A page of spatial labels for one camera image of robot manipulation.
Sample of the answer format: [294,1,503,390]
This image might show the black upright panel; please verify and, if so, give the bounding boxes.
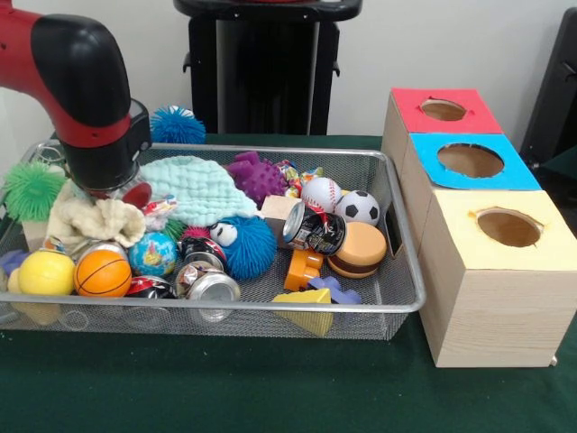
[523,7,577,168]

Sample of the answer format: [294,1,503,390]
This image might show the blue spiky ball with eyes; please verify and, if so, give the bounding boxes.
[209,215,279,281]

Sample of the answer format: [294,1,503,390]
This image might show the pale blue waffle cloth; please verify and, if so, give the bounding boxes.
[140,155,260,226]

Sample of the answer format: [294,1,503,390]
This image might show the small soccer ball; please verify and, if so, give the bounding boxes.
[334,190,381,227]

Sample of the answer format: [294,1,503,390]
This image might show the purple spiky toy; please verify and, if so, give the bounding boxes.
[224,151,289,207]

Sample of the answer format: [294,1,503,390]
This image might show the small orange basketball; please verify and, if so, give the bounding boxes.
[74,249,133,299]

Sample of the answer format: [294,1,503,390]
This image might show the wooden box with three holes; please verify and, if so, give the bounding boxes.
[381,88,577,368]

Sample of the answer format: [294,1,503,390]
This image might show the plain wooden cube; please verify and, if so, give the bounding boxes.
[261,196,303,246]

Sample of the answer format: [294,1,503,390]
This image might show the plain blue spiky ball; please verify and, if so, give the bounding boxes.
[149,106,206,145]

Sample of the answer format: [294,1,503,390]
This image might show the large green spiky ball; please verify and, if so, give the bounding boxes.
[3,162,68,224]

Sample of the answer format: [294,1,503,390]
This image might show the white baseball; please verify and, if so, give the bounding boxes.
[300,177,343,216]

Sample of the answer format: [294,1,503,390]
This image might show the dark green table cloth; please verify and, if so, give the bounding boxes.
[0,131,577,433]

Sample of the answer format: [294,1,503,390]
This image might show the yellow smiley ball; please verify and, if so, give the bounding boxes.
[18,250,77,297]

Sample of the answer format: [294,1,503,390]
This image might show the shallow clear mesh bin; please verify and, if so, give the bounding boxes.
[0,140,428,339]

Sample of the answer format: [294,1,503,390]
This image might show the small blue globe ball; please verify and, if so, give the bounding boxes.
[129,232,179,278]

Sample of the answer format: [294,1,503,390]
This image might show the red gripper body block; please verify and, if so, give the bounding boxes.
[121,180,153,211]

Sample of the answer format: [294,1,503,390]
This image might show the silver drink can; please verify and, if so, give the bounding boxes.
[185,269,243,313]

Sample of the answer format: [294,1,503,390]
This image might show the cream yellow knitted cloth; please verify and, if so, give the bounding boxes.
[45,179,147,250]

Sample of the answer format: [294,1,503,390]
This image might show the black drink can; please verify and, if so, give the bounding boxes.
[283,200,348,256]

